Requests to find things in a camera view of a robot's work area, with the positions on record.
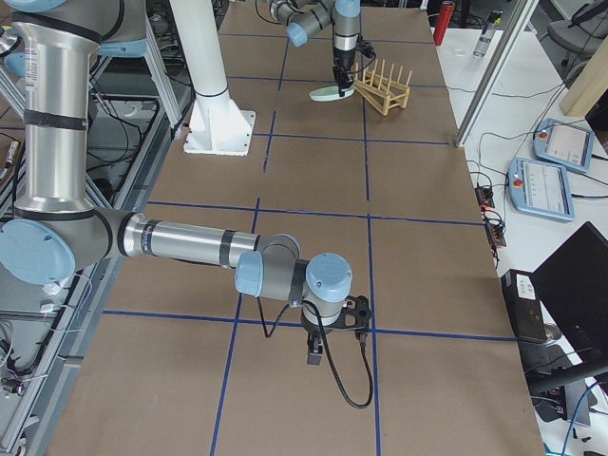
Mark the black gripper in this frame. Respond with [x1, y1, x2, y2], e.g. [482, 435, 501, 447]
[300, 303, 324, 366]
[332, 47, 355, 98]

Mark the light green round plate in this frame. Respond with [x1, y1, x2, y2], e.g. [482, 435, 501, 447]
[309, 85, 354, 103]

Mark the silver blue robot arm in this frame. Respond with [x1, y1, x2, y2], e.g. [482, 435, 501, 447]
[269, 0, 362, 102]
[1, 1, 352, 365]

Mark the wooden dish rack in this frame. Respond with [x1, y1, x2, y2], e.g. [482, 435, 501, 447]
[353, 59, 413, 117]

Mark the red metal bottle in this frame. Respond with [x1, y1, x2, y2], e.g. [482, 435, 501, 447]
[433, 1, 455, 47]

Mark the clear plastic bottle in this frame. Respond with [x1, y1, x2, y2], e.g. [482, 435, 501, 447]
[472, 9, 504, 58]

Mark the orange black adapter box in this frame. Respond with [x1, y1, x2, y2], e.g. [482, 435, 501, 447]
[475, 185, 495, 210]

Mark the black computer box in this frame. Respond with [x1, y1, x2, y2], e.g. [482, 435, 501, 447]
[501, 269, 546, 344]

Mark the blue teach pendant near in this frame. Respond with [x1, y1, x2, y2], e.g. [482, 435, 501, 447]
[508, 158, 575, 222]

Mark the blue teach pendant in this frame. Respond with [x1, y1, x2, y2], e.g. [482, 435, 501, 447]
[533, 118, 595, 173]
[508, 158, 575, 222]

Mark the blue teach pendant far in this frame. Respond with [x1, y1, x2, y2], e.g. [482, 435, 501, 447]
[533, 118, 595, 173]

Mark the black monitor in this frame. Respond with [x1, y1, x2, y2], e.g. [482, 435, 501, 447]
[528, 221, 607, 394]

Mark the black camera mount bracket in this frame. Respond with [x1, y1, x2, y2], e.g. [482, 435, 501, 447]
[329, 295, 371, 332]

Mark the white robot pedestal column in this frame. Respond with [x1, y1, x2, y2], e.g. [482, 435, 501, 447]
[170, 0, 256, 157]

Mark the aluminium frame post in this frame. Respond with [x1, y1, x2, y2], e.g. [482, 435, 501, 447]
[454, 0, 539, 147]

